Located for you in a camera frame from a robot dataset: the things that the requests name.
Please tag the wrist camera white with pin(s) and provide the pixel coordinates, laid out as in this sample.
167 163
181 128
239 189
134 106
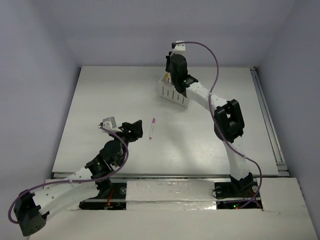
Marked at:
109 124
179 48

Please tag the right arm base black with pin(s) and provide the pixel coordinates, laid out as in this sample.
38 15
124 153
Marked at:
237 194

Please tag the white foam block centre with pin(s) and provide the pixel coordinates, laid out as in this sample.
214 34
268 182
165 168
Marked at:
170 195

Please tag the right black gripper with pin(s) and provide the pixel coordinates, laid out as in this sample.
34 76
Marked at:
168 68

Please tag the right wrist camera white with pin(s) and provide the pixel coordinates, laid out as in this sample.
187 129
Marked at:
179 48

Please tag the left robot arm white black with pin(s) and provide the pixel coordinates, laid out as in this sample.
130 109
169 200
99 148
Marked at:
35 206

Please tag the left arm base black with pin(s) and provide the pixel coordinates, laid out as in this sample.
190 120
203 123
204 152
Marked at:
113 198

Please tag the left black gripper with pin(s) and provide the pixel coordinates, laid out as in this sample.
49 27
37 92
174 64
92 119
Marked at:
130 129

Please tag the purple capped white marker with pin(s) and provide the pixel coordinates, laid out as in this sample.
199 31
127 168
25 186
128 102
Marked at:
152 128

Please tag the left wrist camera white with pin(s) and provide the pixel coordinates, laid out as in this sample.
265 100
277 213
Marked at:
109 124

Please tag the white two-compartment pen holder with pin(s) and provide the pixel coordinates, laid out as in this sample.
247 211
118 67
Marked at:
168 92

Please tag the yellow capped white marker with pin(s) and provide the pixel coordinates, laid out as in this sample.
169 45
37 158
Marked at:
166 77

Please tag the aluminium rail front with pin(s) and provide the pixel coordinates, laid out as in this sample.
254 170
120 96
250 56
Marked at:
165 176

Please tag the aluminium rail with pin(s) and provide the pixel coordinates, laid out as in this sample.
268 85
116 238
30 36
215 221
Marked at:
165 176
282 168

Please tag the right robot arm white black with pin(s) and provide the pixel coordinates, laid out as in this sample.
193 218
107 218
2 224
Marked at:
227 116

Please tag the aluminium rail right side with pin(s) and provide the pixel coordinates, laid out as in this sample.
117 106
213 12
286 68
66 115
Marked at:
282 168

